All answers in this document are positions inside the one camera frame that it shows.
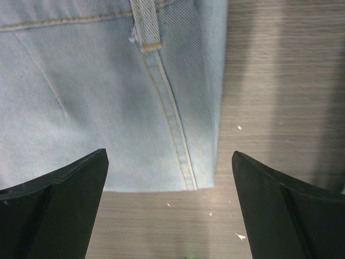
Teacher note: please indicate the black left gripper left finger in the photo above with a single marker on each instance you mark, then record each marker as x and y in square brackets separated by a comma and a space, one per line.
[53, 215]

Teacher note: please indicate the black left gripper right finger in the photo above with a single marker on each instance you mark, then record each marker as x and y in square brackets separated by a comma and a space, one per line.
[285, 217]

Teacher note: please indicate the light blue jeans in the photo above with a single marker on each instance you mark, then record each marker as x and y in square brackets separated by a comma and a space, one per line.
[141, 79]

